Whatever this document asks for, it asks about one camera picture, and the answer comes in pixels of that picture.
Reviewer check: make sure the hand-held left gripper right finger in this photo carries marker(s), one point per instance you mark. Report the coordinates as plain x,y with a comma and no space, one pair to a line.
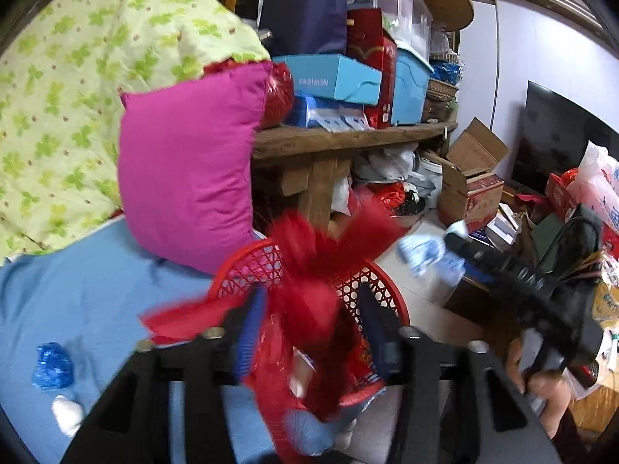
377,343

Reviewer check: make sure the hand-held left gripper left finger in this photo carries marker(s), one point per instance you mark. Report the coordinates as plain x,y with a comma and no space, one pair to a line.
247,348

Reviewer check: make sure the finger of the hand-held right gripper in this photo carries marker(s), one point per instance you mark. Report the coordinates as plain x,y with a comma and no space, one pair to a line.
466,249
481,278

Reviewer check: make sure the light blue face mask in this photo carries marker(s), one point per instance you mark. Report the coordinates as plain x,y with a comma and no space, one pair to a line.
425,251

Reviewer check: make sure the red plastic basket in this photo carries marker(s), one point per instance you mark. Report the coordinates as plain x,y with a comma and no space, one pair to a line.
251,266

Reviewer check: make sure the red ribbon wrapper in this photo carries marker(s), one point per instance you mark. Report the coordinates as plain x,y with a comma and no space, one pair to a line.
309,270

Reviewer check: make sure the person's right forearm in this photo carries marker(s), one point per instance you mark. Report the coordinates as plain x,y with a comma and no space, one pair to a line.
570,442

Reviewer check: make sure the person's right hand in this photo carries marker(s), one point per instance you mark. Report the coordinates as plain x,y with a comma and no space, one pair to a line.
549,396

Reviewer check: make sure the small white boxes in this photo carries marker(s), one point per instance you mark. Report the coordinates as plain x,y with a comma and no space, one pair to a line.
503,227

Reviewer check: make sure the brown red printed carton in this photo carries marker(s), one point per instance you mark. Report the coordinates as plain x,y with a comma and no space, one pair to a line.
471,203

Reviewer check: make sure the metal bowl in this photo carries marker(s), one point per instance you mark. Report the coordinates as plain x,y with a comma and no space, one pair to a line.
411,218

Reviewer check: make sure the red foil bag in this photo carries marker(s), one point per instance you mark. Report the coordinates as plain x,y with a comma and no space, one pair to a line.
387,197

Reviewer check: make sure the red gift box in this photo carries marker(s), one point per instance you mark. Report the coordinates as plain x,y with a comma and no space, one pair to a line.
556,193

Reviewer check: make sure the open cardboard box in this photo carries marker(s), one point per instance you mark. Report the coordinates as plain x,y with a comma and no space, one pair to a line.
476,147

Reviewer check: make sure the white plastic bag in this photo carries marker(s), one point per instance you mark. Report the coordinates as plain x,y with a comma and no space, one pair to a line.
595,188

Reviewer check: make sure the crumpled white bags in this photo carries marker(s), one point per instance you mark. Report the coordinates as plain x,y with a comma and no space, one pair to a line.
396,159

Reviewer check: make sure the black television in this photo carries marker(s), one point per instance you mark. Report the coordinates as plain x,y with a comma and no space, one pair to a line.
551,145

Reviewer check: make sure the blue blanket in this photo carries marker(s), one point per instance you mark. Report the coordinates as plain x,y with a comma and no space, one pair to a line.
96,299

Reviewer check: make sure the wicker basket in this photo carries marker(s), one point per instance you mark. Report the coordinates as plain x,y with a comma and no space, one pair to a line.
441,91

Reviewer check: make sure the wooden bench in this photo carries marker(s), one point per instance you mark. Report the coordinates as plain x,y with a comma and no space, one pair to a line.
338,138

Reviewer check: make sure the blue plastic storage bin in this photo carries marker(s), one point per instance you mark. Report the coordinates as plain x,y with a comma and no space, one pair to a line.
408,87

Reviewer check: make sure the blue plastic bag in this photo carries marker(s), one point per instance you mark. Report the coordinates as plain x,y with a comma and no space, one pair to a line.
445,70

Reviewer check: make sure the crumpled white tissue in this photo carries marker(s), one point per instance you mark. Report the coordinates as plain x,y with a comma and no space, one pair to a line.
67,413

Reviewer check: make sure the blue white packet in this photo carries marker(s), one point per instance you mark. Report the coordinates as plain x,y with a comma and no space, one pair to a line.
329,116

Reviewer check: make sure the pink pillow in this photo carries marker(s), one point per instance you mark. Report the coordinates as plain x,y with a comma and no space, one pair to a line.
193,164

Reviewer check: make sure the blue foil wrapper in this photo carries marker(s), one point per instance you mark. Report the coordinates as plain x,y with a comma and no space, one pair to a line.
51,370

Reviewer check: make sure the light blue cardboard box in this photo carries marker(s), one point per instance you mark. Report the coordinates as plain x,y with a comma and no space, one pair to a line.
333,80

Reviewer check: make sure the red cardboard box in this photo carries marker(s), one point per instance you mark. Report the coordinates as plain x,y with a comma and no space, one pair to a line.
370,43

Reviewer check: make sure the red plastic bag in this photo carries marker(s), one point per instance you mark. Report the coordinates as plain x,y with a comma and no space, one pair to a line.
280,92

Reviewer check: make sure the clear plastic storage box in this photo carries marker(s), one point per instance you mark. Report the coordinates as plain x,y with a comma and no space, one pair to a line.
406,9

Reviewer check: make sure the green floral quilt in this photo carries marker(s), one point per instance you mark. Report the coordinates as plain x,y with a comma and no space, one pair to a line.
96,82

